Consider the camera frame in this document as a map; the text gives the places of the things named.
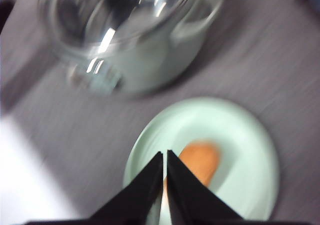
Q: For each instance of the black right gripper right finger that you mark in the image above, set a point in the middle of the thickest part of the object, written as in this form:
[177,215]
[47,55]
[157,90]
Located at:
[193,202]

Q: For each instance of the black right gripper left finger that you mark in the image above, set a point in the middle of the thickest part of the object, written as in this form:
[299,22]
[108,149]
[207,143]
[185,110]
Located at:
[138,203]

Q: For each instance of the brown potato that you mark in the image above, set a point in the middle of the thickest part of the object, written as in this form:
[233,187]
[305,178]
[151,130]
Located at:
[203,158]

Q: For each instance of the green plate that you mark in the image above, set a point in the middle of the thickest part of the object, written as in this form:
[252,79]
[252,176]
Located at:
[247,174]

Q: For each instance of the glass lid with green knob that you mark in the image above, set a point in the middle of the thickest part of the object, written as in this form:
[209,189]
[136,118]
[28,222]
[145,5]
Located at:
[100,29]

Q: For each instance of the green electric steamer pot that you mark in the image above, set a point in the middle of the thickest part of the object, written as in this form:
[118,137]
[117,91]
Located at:
[134,72]

